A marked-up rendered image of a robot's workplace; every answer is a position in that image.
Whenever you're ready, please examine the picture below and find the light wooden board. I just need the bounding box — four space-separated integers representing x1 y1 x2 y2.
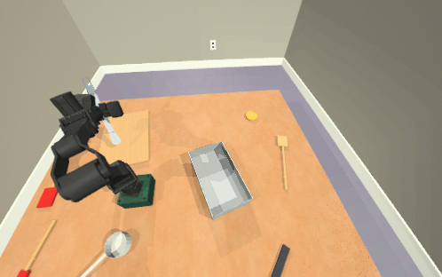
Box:
99 110 149 166

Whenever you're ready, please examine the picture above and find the red spatula with wooden handle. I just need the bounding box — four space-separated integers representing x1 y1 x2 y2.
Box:
36 183 58 208

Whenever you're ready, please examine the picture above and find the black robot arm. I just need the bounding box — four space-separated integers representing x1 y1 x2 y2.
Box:
49 91 144 202

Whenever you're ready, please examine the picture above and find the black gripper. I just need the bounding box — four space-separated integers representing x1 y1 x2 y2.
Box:
88 101 124 125

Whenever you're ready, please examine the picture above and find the yellow round disc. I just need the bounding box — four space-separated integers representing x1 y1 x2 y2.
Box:
246 111 257 121

